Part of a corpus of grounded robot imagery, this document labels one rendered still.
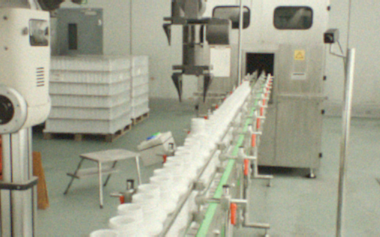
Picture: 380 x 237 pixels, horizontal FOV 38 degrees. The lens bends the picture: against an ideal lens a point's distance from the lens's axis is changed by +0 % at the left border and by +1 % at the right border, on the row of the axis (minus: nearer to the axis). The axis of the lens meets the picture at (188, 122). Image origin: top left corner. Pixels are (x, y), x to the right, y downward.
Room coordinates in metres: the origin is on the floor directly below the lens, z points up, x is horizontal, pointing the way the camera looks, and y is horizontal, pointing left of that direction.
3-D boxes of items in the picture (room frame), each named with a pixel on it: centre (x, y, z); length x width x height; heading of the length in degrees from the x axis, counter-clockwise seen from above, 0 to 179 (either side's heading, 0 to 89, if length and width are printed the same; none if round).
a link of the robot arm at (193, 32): (1.46, -0.01, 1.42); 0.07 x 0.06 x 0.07; 80
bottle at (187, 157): (1.17, 0.01, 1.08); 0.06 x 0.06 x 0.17
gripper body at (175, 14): (1.94, 0.04, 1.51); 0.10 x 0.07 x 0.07; 81
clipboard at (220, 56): (5.81, -0.32, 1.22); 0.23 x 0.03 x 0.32; 81
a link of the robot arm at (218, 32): (1.46, -0.05, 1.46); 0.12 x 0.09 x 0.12; 80
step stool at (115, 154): (4.86, 0.77, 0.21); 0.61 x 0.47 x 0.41; 44
